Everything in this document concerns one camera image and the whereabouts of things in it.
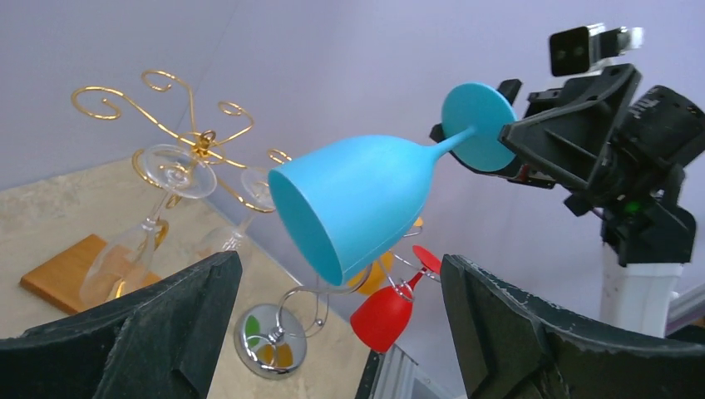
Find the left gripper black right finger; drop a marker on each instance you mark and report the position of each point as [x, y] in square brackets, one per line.
[512, 344]

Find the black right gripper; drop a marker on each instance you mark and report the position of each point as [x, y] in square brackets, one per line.
[565, 130]

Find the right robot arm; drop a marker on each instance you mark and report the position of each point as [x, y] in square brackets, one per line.
[643, 254]

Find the red wine glass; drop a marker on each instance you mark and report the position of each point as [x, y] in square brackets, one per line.
[384, 316]

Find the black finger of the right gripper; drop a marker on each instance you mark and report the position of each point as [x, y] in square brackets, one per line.
[487, 110]

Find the chrome wire glass rack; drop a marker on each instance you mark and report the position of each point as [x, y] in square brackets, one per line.
[270, 339]

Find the gold wire glass rack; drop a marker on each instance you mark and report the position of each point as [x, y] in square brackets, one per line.
[204, 144]

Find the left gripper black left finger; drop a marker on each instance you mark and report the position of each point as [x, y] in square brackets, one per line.
[161, 341]

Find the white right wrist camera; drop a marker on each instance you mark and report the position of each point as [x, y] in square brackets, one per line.
[581, 49]

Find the blue wine glass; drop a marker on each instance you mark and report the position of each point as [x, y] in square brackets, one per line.
[349, 202]

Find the clear wine glass left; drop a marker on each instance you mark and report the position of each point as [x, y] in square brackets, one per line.
[122, 266]

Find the wooden rack base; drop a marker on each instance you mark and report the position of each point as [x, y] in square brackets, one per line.
[58, 280]

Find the orange wine glass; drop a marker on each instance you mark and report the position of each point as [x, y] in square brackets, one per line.
[379, 273]

